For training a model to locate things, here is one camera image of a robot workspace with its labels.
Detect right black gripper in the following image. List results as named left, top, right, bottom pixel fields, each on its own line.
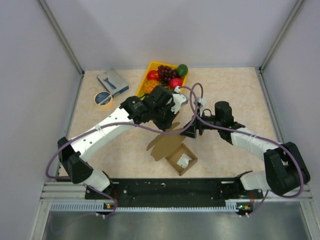
left=180, top=108, right=222, bottom=139

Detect brown cardboard paper box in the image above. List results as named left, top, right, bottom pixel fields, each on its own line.
left=146, top=134, right=198, bottom=176

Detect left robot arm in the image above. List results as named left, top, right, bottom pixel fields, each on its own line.
left=58, top=86, right=188, bottom=199

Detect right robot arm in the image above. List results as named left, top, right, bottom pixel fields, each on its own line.
left=182, top=98, right=311, bottom=198

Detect white packet inside box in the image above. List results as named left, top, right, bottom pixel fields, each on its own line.
left=176, top=153, right=192, bottom=169

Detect razor package box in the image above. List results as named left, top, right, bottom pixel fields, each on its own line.
left=97, top=68, right=129, bottom=98

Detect orange pineapple fruit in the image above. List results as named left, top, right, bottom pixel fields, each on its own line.
left=143, top=80, right=161, bottom=94

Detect red pomegranate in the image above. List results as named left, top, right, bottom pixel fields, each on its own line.
left=169, top=77, right=183, bottom=90

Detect red apple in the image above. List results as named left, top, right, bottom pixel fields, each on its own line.
left=146, top=70, right=160, bottom=81

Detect dark red grape bunch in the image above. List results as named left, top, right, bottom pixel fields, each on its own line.
left=157, top=65, right=178, bottom=86

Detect yellow plastic tray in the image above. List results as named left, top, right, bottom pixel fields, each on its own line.
left=136, top=61, right=189, bottom=98

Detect green avocado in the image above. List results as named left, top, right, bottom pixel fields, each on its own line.
left=176, top=64, right=189, bottom=77

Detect masking tape roll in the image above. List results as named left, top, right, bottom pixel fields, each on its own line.
left=93, top=91, right=113, bottom=108

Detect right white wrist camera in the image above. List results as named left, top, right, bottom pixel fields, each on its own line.
left=196, top=97, right=207, bottom=116

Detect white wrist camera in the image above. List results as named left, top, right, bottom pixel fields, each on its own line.
left=196, top=97, right=207, bottom=116
left=171, top=86, right=189, bottom=114

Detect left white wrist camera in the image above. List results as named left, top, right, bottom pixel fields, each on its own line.
left=171, top=86, right=189, bottom=114

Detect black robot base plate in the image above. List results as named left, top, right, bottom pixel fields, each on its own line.
left=85, top=178, right=256, bottom=208

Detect grey slotted cable duct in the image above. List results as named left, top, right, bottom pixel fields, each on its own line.
left=50, top=201, right=240, bottom=213

